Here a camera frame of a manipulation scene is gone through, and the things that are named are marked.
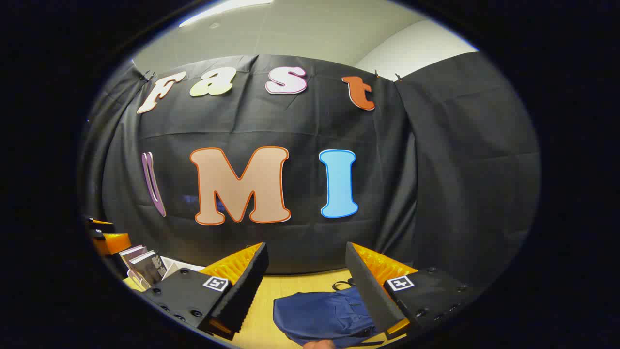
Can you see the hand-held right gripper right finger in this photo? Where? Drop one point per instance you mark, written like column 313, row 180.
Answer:
column 370, row 291

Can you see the blue schoolbag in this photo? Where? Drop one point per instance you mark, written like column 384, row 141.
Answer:
column 319, row 315

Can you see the black backdrop cloth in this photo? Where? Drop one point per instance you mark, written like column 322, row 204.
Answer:
column 300, row 121

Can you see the white bookshelf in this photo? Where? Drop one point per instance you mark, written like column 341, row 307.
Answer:
column 181, row 265

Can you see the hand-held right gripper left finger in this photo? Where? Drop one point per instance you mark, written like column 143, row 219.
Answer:
column 244, row 291

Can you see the grey cover book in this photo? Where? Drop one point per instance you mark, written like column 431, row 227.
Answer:
column 150, row 266

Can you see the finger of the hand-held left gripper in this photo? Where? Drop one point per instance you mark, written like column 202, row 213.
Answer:
column 114, row 242
column 99, row 226

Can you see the pink edged book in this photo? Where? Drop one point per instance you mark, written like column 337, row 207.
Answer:
column 131, row 253

